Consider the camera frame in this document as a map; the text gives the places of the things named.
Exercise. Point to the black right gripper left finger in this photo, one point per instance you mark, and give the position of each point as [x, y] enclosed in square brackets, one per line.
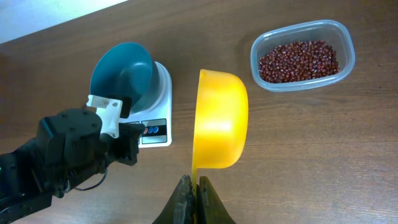
[180, 207]

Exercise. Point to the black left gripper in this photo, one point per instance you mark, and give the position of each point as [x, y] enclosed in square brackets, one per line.
[124, 149]

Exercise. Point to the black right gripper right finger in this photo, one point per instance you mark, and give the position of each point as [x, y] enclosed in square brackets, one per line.
[210, 209]

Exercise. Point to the yellow plastic measuring scoop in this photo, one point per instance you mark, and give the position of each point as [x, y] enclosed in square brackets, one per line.
[221, 121]

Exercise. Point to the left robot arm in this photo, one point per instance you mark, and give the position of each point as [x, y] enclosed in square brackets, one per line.
[67, 150]

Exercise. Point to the white digital kitchen scale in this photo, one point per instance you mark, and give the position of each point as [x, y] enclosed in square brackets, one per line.
[154, 111]

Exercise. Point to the blue-grey bowl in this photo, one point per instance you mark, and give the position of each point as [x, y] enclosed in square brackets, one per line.
[127, 73]

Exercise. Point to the red adzuki beans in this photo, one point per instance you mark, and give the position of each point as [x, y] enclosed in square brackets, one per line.
[298, 61]

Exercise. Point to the clear plastic container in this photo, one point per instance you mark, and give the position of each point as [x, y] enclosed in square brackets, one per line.
[333, 32]

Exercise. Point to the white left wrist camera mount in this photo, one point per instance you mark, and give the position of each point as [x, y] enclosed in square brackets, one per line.
[110, 110]

